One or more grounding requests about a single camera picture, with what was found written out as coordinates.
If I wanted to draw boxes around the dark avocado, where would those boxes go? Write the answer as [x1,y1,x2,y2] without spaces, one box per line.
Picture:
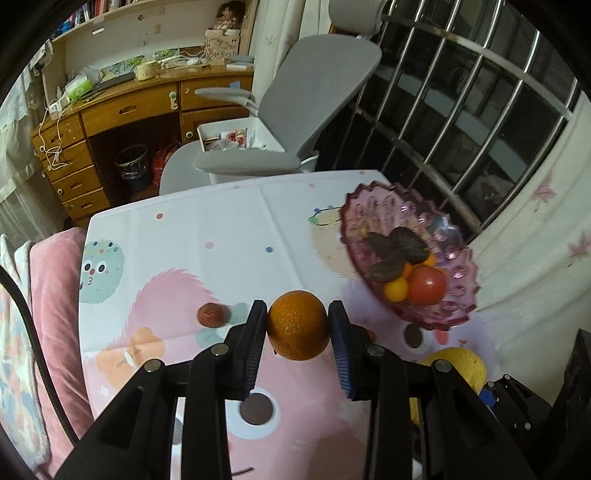
[388,227,431,265]

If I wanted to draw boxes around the wooden bookshelf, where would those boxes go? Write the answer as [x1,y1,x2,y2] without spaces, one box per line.
[41,1,256,104]

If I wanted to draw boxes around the dark pot under desk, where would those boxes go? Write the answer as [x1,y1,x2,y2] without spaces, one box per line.
[114,144,148,180]

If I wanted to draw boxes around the white storage box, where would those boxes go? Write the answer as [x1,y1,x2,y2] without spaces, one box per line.
[193,117,284,184]

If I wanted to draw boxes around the metal window bars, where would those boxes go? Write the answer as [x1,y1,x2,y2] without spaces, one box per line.
[339,1,580,239]

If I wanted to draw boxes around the wooden desk with drawers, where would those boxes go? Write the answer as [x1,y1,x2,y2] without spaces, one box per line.
[31,66,253,226]

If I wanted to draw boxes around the yellow pear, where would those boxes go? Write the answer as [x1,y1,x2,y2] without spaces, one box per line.
[407,347,488,428]

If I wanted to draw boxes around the white lace cloth cover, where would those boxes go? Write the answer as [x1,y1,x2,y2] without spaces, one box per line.
[1,67,66,246]

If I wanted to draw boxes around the white curtain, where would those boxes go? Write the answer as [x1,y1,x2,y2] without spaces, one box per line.
[472,95,590,402]

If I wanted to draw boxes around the cartoon printed bed sheet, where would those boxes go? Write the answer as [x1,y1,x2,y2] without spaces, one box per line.
[79,171,500,479]

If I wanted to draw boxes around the grey office chair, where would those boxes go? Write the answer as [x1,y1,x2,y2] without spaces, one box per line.
[159,1,385,195]

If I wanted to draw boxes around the orange tangerine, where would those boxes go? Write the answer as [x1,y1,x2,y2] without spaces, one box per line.
[423,253,438,268]
[266,290,329,361]
[383,277,409,303]

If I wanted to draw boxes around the white charger cable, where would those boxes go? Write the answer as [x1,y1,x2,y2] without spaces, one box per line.
[36,98,70,174]

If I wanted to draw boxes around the small red lychee far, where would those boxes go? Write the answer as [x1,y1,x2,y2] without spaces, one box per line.
[197,302,226,328]

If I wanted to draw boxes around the pink blanket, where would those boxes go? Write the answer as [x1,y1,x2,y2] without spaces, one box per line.
[0,226,96,478]

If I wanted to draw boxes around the black cable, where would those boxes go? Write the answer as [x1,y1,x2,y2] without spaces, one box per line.
[0,264,80,446]

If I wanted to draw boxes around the pink plastic fruit plate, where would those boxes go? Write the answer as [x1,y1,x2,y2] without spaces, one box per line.
[341,181,479,330]

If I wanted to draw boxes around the red apple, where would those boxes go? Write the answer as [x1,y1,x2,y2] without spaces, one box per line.
[406,265,448,306]

